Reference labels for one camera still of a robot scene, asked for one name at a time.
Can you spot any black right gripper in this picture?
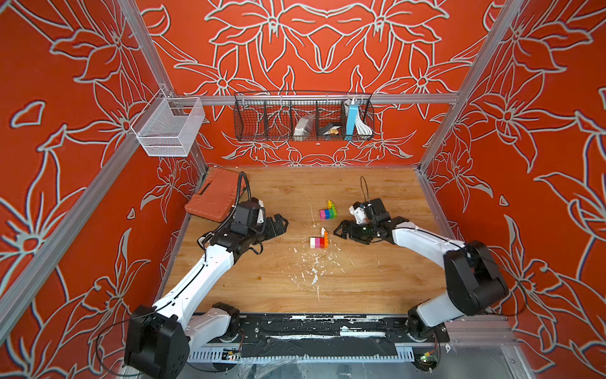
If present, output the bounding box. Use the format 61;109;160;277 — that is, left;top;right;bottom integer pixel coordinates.
332;219;378;246

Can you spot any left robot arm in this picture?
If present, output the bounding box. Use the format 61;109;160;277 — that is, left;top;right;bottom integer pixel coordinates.
124;214;289;378

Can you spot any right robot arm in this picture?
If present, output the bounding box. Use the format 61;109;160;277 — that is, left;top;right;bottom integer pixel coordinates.
333;217;509;341

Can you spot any orange tool case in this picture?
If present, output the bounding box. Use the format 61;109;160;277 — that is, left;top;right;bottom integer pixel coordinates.
185;167;246;222

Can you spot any black item in basket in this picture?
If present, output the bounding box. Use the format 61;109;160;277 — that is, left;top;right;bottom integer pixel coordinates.
318;123;342;137

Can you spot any grey packet in basket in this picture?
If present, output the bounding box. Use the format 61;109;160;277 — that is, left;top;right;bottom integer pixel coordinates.
293;115;315;142

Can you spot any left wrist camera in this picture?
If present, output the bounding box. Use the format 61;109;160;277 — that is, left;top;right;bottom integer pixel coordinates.
230;197;265;235

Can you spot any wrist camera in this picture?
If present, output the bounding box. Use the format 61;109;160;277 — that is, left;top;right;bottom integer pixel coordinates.
349;198;391;225
230;197;265;235

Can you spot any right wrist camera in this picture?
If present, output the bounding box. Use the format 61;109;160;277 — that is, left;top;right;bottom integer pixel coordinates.
349;198;391;225

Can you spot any white cable bundle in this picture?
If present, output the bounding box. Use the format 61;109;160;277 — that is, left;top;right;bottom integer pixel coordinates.
356;113;375;139

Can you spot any black wire basket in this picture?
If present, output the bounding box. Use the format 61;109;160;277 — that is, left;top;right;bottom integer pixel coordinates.
234;91;376;142

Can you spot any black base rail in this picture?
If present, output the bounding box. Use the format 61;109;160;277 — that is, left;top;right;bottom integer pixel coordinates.
216;314;450;361

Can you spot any white wire basket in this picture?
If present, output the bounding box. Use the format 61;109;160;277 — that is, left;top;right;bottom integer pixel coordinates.
134;98;205;157

